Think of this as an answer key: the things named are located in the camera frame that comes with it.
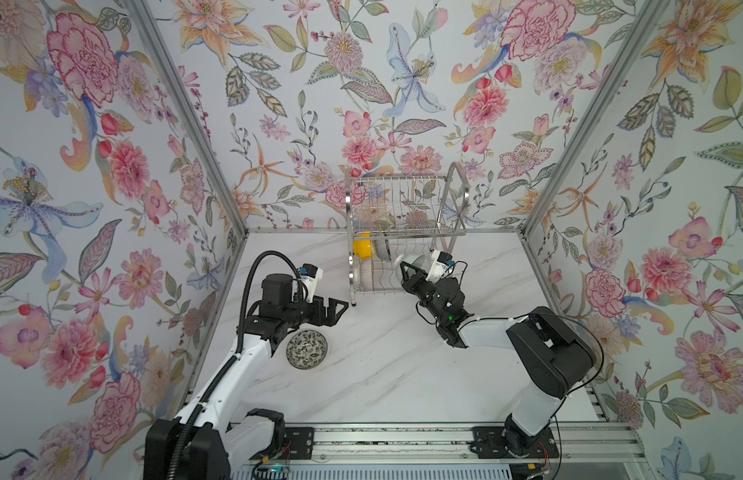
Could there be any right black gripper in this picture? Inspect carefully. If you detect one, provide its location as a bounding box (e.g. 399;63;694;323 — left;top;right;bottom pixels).
403;261;449;327

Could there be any green glass bowl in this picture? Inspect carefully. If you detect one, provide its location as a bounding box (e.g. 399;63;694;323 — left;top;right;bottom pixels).
395;253;431;284

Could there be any black white speckled bowl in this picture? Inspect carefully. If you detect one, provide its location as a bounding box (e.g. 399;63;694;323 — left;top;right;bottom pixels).
285;330;328;370

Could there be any steel two-tier dish rack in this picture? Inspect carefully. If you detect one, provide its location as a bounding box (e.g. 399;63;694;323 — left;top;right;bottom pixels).
341;162;471;306

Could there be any dark blue patterned bowl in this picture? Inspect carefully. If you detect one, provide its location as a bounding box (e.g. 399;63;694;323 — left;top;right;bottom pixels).
373;236;391;261

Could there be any pink glass bowl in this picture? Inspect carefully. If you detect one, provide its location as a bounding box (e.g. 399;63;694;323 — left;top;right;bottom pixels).
358;258;375;291

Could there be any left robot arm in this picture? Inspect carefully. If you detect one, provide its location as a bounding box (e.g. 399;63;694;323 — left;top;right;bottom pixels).
142;264;349;479

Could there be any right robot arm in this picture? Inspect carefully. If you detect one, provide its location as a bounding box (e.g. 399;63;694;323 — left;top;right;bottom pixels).
397;256;597;458

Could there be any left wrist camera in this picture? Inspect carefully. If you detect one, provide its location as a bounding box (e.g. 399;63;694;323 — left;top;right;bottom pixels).
299;263;323;303

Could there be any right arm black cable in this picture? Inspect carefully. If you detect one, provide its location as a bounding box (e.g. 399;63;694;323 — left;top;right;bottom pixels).
414;259;607;480

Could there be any black corrugated cable hose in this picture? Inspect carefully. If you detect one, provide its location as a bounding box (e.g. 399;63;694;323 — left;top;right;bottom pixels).
163;250;303;480

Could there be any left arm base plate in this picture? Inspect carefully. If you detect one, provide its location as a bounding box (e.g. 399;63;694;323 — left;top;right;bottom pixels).
268;427;315;460

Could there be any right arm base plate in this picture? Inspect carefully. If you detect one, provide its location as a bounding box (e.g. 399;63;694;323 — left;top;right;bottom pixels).
469;425;561;460

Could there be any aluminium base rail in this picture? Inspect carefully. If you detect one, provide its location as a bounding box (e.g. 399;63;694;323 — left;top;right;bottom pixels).
285;421;647;465

